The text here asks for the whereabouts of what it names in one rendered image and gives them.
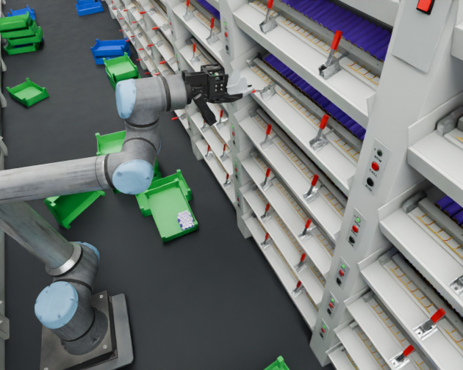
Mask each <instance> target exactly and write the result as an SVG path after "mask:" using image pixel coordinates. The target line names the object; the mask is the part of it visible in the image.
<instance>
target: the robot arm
mask: <svg viewBox="0 0 463 370"><path fill-rule="evenodd" d="M206 66H214V67H208V68H206ZM254 88H255V87H252V84H248V83H247V79H246V77H245V76H240V71H239V70H234V71H233V72H232V74H231V76H230V77H229V75H228V74H224V75H223V69H222V67H221V66H218V64H211V65H201V71H197V72H190V73H189V72H188V71H187V70H182V76H180V75H179V74H176V75H169V76H157V77H150V78H144V79H129V80H126V81H120V82H118V83H117V85H116V88H115V97H116V104H117V108H118V113H119V115H120V117H122V118H123V119H124V122H125V128H126V136H125V139H124V141H123V145H122V148H121V152H117V153H108V154H106V155H103V156H94V157H90V158H84V159H75V160H70V161H64V162H55V163H51V164H41V165H36V166H31V167H22V168H16V169H11V170H2V171H0V228H1V229H2V230H3V231H4V232H5V233H7V234H8V235H9V236H11V237H12V238H14V240H16V241H17V242H18V243H19V244H21V245H22V246H23V247H25V248H26V249H27V250H28V251H29V252H31V253H32V254H33V255H35V256H36V257H37V258H39V259H40V260H41V261H42V262H43V263H45V264H46V271H47V272H48V273H49V274H50V276H52V277H53V278H54V280H53V283H52V284H51V285H50V286H47V287H46V288H44V290H42V291H41V293H40V294H39V296H38V297H37V299H36V304H35V315H36V317H37V318H38V319H39V320H40V322H41V323H42V324H43V325H44V326H45V327H47V328H48V329H50V331H52V332H53V333H54V334H55V335H57V336H58V337H59V338H60V343H61V345H62V347H63V349H64V350H65V351H66V352H68V353H70V354H72V355H84V354H87V353H88V352H91V351H93V350H94V349H95V348H96V347H97V346H98V345H99V344H100V343H101V342H102V341H103V340H104V337H105V336H106V334H107V331H108V325H109V322H108V318H107V316H106V314H105V313H104V312H103V311H102V310H101V309H99V308H96V307H92V306H90V305H89V301H90V296H91V293H92V290H93V285H94V282H95V279H96V273H97V270H98V266H99V260H100V254H99V251H97V249H96V248H95V247H94V246H93V245H91V244H88V243H86V242H84V243H81V242H68V241H67V240H66V239H65V238H64V237H63V236H61V235H60V234H59V233H58V232H57V231H56V230H55V229H54V228H53V227H51V226H50V224H48V223H47V221H45V220H44V219H43V218H42V217H41V216H40V215H39V214H38V213H37V212H36V211H34V210H33V209H32V208H31V207H30V206H29V205H28V204H27V203H26V202H24V201H25V200H35V199H41V198H46V197H56V196H61V195H71V194H76V193H82V192H92V191H97V190H102V189H117V190H119V191H120V192H122V193H125V194H131V195H135V194H139V193H141V192H144V191H146V190H147V188H149V186H150V185H151V181H152V179H153V177H154V165H155V160H156V156H157V154H158V153H159V150H160V147H161V141H160V136H159V113H160V112H169V111H173V110H179V109H184V108H185V107H186V105H188V104H191V102H192V99H193V101H194V103H195V105H196V106H197V107H198V109H199V111H200V113H201V114H202V118H203V120H204V121H205V122H206V124H209V125H210V126H212V125H213V124H215V123H216V122H217V120H216V116H215V114H214V112H213V111H212V110H211V109H210V108H209V106H208V104H207V102H208V103H211V104H222V103H231V102H235V101H238V100H240V99H241V98H243V97H245V96H247V95H248V94H249V93H251V92H252V91H253V90H254Z"/></svg>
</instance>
